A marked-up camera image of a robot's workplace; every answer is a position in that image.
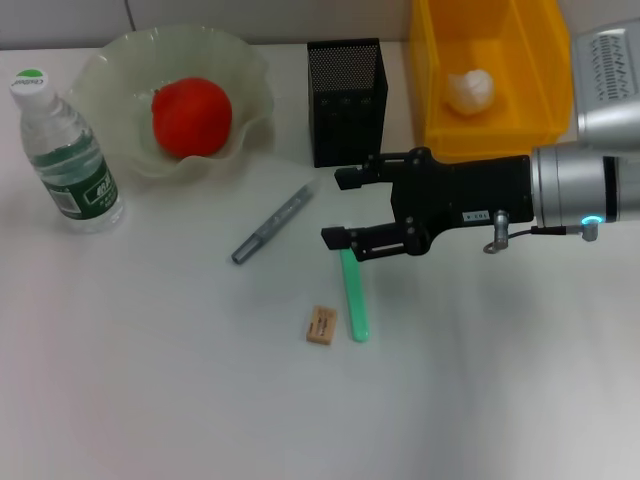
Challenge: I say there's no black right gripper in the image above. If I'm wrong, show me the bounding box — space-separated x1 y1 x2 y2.
319 147 536 265

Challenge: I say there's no white paper ball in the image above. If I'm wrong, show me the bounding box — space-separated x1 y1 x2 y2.
446 69 496 116

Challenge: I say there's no red orange fruit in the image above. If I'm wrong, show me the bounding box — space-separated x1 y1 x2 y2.
151 77 234 159

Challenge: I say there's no clear water bottle green label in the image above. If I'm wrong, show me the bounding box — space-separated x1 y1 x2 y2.
8 67 125 235

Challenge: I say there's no grey glitter pen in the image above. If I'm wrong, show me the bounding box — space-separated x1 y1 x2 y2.
230 182 319 266

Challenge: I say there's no black mesh pen holder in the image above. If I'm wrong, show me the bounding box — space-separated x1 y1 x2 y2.
306 38 390 169

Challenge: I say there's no green plastic pen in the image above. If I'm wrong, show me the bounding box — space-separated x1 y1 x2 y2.
338 249 372 344

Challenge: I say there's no tan eraser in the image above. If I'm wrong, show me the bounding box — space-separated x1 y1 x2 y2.
305 305 338 346

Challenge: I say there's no pale green glass fruit plate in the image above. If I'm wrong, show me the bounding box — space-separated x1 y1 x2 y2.
67 27 276 184

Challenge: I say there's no yellow plastic storage bin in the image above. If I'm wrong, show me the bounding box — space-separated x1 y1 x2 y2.
407 0 574 164

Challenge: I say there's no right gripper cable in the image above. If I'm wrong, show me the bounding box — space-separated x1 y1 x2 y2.
482 209 602 254

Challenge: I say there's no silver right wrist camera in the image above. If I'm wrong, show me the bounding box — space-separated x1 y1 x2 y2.
569 18 640 119

